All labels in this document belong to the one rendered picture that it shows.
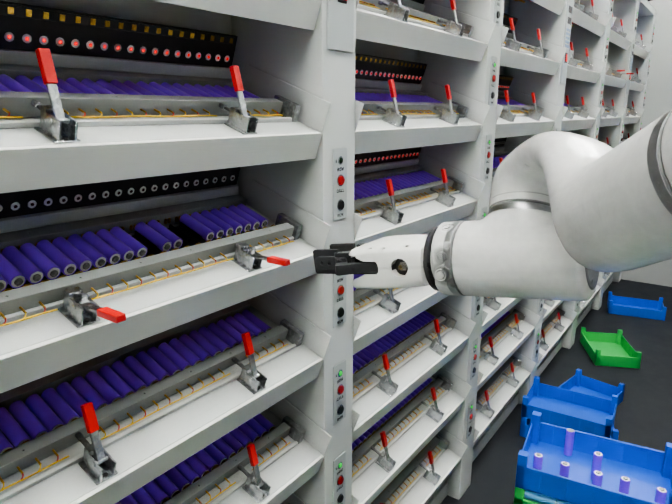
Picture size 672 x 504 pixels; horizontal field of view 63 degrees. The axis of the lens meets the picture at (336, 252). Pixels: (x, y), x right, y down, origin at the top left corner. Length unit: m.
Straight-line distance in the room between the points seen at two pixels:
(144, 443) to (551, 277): 0.55
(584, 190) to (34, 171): 0.50
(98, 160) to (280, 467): 0.65
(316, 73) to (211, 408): 0.54
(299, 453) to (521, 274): 0.66
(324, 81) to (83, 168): 0.43
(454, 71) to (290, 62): 0.70
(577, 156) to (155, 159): 0.46
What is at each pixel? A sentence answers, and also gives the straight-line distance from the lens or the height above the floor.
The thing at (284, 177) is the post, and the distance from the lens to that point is 0.98.
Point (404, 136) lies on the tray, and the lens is 1.16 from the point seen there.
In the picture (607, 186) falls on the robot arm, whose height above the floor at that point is 1.14.
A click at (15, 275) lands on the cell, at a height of 1.00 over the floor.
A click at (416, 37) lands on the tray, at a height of 1.33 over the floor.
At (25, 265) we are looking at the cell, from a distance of 0.74.
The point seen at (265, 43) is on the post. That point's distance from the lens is 1.00.
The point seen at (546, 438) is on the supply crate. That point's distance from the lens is 1.50.
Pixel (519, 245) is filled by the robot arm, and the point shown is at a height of 1.06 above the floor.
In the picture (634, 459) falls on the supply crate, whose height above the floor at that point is 0.42.
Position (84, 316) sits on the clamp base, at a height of 0.96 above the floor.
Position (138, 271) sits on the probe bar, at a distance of 0.75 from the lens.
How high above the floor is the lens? 1.18
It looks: 14 degrees down
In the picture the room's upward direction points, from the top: straight up
